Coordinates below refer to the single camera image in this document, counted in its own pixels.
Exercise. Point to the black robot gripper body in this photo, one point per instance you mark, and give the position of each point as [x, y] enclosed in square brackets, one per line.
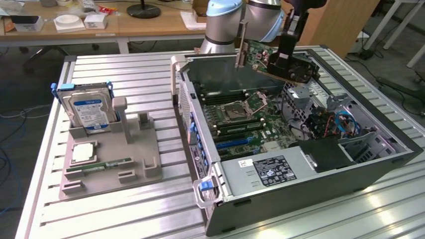
[307, 6]

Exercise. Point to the green graphics card black fan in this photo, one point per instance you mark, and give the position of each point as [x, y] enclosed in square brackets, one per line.
[256, 52]

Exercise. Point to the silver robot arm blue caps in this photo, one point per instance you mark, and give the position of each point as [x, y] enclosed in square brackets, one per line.
[219, 30]

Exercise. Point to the wooden cabinet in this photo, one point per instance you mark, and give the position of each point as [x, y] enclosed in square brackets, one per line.
[342, 27]

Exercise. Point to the black floor adapter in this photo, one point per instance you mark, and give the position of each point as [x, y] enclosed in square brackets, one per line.
[366, 54]

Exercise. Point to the metal socket cover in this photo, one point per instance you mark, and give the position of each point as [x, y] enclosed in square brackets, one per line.
[258, 103]

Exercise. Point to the perforated metal disk bay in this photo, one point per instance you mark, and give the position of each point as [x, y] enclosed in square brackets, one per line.
[299, 109]

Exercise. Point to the brown cardboard box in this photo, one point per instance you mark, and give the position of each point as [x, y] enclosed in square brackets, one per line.
[199, 7]

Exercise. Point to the white paper stack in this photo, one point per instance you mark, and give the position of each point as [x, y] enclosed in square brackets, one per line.
[191, 21]

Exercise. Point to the CPU socket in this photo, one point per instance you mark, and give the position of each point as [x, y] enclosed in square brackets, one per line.
[234, 112]

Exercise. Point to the green RAM stick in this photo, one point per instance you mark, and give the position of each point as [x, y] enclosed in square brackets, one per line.
[99, 166]
[239, 127]

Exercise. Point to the black floor stand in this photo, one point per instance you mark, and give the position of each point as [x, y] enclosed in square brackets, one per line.
[406, 88]

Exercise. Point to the wooden desk white legs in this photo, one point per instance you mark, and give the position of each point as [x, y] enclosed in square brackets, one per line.
[150, 25]

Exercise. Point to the blue expansion slot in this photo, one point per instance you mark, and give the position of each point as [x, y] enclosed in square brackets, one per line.
[232, 144]

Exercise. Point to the black round lamp base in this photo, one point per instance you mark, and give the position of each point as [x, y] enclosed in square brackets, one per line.
[143, 12]

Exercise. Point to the black plastic shroud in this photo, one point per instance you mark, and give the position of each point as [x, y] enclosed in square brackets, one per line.
[326, 154]

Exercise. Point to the silver drive cage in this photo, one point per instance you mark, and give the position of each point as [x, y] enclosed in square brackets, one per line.
[366, 149]

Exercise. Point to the red packet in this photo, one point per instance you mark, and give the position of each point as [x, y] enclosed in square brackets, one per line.
[109, 10]

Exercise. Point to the grey power supply unit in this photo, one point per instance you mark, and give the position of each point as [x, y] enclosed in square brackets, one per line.
[239, 181]

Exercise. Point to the small white carton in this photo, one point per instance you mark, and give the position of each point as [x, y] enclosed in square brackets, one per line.
[95, 22]

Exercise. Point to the black open PC case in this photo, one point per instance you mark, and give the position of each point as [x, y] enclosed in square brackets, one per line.
[299, 199]

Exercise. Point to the hard disk in blue caddy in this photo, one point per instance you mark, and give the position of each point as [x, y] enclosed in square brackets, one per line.
[89, 112]

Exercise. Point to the white square round-hole container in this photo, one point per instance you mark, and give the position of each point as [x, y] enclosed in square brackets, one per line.
[69, 25]

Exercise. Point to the white tape roll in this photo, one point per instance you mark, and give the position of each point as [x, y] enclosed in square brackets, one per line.
[65, 2]

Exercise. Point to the grey cup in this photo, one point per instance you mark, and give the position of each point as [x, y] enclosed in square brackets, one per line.
[49, 3]

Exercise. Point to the silver CPU chip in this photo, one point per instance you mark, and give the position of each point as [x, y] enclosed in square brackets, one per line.
[82, 152]

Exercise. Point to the grey printed parts rack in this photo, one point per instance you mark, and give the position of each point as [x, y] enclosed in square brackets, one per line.
[110, 179]

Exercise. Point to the black chair base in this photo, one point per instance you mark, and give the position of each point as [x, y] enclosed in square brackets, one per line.
[31, 58]

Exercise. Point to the white box black lid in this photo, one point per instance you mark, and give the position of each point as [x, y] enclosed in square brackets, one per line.
[29, 26]

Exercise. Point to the white table frame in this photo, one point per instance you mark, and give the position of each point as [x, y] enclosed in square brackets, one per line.
[399, 25]

